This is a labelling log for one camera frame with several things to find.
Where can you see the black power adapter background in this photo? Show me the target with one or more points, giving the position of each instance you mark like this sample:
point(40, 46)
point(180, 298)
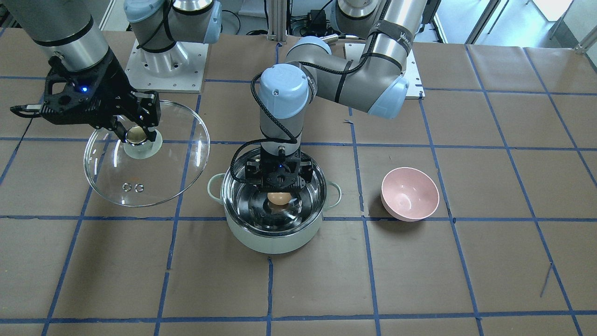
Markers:
point(316, 18)

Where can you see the pale green steel pot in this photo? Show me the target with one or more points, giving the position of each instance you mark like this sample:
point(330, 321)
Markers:
point(270, 228)

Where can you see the brown egg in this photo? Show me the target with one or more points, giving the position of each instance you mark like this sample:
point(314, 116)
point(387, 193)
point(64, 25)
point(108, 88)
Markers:
point(279, 199)

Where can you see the silver cylindrical connector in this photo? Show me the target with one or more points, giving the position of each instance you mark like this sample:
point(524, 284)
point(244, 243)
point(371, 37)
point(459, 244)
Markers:
point(330, 39)

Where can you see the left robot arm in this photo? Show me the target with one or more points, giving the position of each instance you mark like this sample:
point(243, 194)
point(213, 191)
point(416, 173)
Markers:
point(373, 83)

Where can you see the pink bowl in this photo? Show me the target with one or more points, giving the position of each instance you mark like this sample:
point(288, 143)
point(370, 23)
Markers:
point(409, 194)

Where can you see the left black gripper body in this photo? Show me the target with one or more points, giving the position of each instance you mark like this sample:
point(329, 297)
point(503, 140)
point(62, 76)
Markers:
point(307, 171)

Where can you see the glass pot lid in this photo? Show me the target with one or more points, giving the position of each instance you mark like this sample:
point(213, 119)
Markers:
point(137, 172)

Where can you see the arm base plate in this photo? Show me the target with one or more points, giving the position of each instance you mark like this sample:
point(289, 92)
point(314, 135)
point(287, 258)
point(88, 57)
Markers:
point(353, 51)
point(178, 70)

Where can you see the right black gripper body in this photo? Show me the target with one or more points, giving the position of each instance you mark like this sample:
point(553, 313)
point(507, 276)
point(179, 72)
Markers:
point(111, 79)

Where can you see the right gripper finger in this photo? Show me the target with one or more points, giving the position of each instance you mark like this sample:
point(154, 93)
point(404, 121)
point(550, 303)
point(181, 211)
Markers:
point(120, 132)
point(151, 134)

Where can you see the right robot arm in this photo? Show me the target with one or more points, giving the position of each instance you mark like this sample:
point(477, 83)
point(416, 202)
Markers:
point(65, 28)

